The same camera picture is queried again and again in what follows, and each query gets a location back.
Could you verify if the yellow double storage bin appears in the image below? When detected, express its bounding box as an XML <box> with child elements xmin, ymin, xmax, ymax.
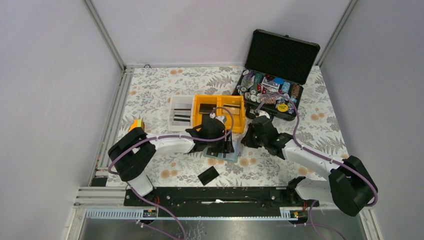
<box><xmin>192</xmin><ymin>95</ymin><xmax>246</xmax><ymax>134</ymax></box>

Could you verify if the white storage bin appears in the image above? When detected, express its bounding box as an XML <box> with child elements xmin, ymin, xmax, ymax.
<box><xmin>167</xmin><ymin>95</ymin><xmax>195</xmax><ymax>132</ymax></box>

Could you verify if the black credit card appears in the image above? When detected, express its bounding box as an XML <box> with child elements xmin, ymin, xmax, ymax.
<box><xmin>197</xmin><ymin>166</ymin><xmax>220</xmax><ymax>186</ymax></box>

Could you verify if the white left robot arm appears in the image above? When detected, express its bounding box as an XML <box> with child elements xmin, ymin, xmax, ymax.
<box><xmin>108</xmin><ymin>113</ymin><xmax>230</xmax><ymax>206</ymax></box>

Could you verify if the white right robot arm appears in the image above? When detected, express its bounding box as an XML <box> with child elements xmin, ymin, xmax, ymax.
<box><xmin>241</xmin><ymin>112</ymin><xmax>378</xmax><ymax>217</ymax></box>

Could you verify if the dark card in bin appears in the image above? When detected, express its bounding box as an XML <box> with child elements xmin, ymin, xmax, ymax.
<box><xmin>198</xmin><ymin>103</ymin><xmax>217</xmax><ymax>115</ymax></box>

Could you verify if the card in yellow bin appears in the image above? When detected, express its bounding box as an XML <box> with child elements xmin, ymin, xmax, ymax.
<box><xmin>223</xmin><ymin>104</ymin><xmax>241</xmax><ymax>115</ymax></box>

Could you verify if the yellow big blind chip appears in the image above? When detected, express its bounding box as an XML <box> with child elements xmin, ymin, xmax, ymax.
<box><xmin>276</xmin><ymin>103</ymin><xmax>289</xmax><ymax>113</ymax></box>

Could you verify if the orange poker chip stack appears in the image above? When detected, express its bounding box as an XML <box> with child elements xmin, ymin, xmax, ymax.
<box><xmin>260</xmin><ymin>96</ymin><xmax>277</xmax><ymax>105</ymax></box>

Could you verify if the black poker chip case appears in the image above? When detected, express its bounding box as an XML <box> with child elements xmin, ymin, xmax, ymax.
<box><xmin>233</xmin><ymin>29</ymin><xmax>321</xmax><ymax>121</ymax></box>

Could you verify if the floral table mat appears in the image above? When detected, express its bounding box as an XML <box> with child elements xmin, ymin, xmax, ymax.
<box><xmin>117</xmin><ymin>66</ymin><xmax>349</xmax><ymax>187</ymax></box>

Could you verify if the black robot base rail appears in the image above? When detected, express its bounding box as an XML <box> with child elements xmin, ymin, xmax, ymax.
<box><xmin>123</xmin><ymin>184</ymin><xmax>319</xmax><ymax>219</ymax></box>

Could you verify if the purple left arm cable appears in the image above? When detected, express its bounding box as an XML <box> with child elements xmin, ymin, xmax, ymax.
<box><xmin>107</xmin><ymin>106</ymin><xmax>235</xmax><ymax>240</ymax></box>

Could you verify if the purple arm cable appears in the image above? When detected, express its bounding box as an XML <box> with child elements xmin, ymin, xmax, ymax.
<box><xmin>254</xmin><ymin>93</ymin><xmax>379</xmax><ymax>240</ymax></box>
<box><xmin>107</xmin><ymin>106</ymin><xmax>235</xmax><ymax>240</ymax></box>

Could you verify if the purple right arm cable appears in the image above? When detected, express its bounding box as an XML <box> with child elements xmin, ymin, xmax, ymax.
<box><xmin>254</xmin><ymin>93</ymin><xmax>379</xmax><ymax>240</ymax></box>

